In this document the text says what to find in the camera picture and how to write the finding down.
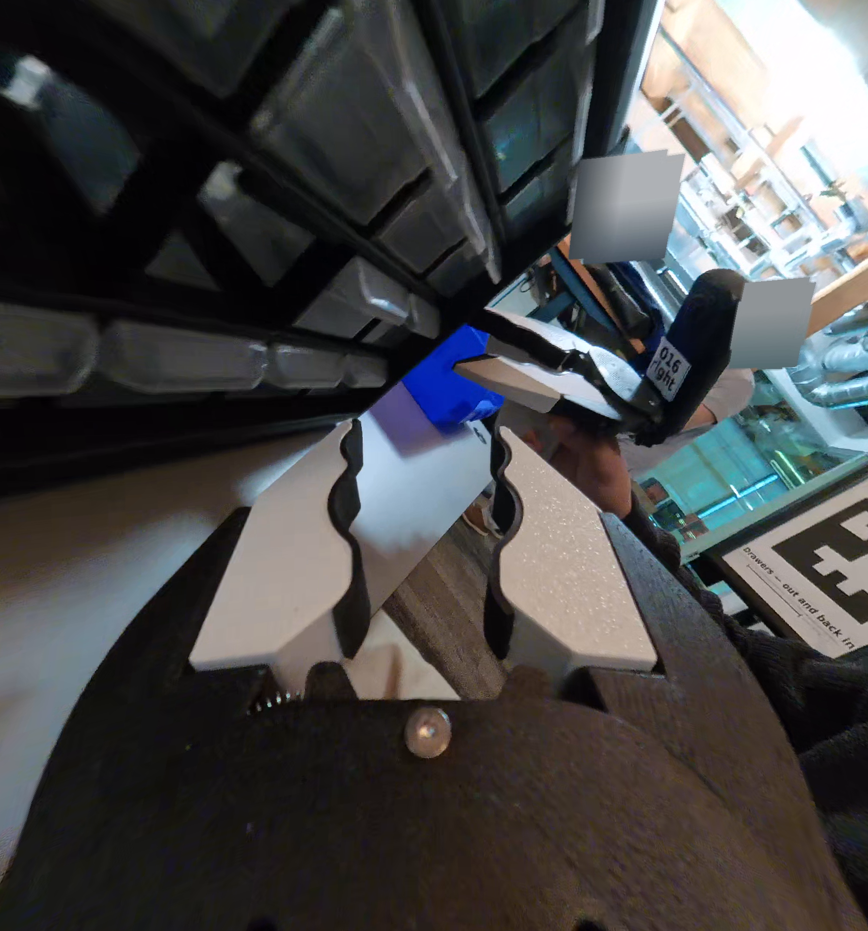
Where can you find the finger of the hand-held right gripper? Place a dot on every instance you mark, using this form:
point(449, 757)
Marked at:
point(514, 382)
point(594, 364)

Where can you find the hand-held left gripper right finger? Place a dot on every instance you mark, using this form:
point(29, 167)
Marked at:
point(572, 582)

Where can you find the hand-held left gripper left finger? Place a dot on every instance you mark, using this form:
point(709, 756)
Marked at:
point(281, 574)

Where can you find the set of clear cabinet drawers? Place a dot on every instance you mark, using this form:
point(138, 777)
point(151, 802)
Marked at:
point(347, 145)

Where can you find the black drawer cabinet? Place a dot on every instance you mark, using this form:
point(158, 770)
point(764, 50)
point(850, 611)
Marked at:
point(187, 240)

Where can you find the grey desk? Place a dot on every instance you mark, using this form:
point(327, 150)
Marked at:
point(77, 582)

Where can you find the person's right hand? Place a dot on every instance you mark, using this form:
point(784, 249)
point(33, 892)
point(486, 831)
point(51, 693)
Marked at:
point(598, 469)

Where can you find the blue plastic bin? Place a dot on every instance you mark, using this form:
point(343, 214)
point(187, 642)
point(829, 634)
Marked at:
point(441, 385)

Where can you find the metal shelving rack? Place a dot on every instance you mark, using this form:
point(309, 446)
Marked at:
point(754, 189)

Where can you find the silver ventilation ducts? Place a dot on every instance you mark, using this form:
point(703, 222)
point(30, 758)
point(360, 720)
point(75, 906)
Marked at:
point(841, 364)

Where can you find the black-white marker sign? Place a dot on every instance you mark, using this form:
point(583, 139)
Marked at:
point(819, 567)

